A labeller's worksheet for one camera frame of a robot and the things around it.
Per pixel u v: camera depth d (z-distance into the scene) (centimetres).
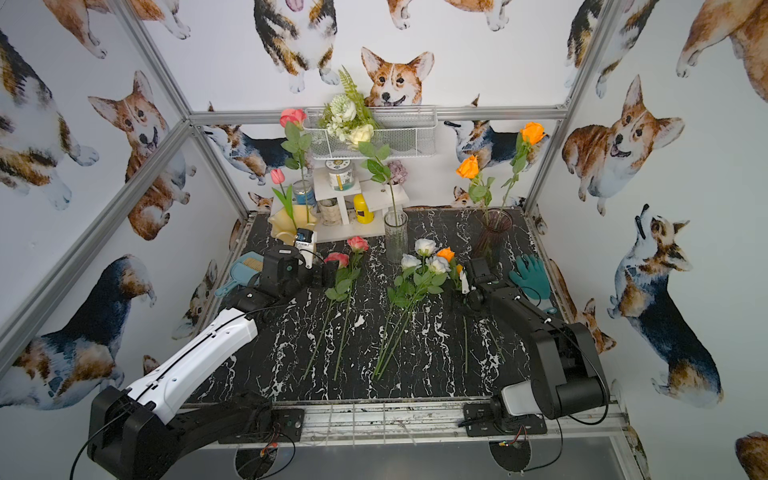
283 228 93
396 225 97
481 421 73
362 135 80
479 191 87
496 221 94
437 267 98
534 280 101
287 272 60
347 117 78
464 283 76
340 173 92
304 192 93
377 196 107
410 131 92
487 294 64
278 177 87
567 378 43
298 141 85
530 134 86
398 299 97
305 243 69
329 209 113
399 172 98
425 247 104
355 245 106
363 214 113
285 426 73
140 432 37
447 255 103
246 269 103
